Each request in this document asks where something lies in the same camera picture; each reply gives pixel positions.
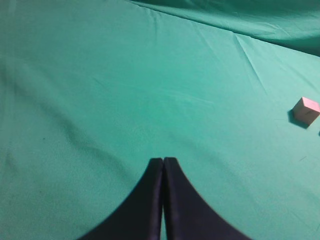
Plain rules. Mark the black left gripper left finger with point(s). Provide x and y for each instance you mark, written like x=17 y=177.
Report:
x=139 y=216

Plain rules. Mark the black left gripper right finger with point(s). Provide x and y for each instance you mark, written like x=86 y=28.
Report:
x=187 y=215

